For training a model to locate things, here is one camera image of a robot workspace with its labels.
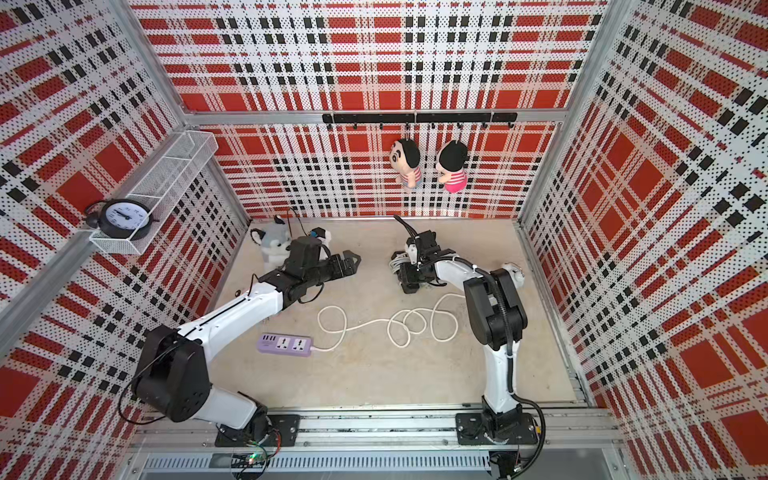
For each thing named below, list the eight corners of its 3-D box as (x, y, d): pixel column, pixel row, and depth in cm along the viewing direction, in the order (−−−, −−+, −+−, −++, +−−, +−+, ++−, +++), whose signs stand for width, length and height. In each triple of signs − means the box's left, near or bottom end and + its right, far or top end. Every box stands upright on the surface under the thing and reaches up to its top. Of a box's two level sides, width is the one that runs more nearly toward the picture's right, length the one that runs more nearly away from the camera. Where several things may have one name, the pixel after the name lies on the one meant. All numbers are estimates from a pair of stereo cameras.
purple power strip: (256, 356, 88) (252, 353, 85) (262, 337, 91) (258, 333, 89) (311, 356, 87) (308, 353, 85) (314, 337, 91) (312, 333, 89)
